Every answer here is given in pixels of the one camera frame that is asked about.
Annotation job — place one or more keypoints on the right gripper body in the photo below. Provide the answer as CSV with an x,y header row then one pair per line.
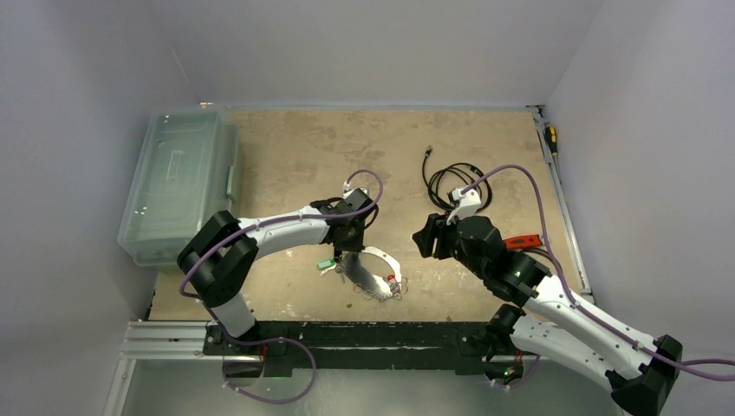
x,y
435,238

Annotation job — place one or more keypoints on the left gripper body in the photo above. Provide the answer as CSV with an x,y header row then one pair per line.
x,y
354,241

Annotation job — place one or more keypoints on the green tagged key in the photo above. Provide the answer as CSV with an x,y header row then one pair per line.
x,y
326,265

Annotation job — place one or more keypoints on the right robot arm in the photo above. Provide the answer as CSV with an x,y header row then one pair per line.
x,y
539,316

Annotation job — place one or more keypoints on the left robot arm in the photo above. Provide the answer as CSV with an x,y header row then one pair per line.
x,y
220,256

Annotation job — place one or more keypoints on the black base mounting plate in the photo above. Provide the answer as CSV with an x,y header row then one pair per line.
x,y
465,348

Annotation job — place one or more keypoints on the translucent green storage box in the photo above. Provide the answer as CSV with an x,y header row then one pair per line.
x,y
189,168

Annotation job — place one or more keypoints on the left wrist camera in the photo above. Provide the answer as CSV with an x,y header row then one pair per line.
x,y
356,199

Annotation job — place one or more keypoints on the red handled adjustable wrench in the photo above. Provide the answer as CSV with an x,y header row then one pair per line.
x,y
524,242

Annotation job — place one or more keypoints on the yellow handled screwdriver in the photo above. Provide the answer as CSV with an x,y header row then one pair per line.
x,y
550,138

